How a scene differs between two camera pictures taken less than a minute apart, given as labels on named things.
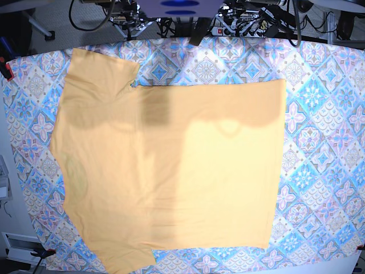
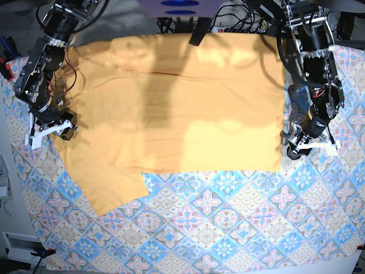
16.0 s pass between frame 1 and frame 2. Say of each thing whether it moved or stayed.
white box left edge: stayed
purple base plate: stayed
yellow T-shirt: moved
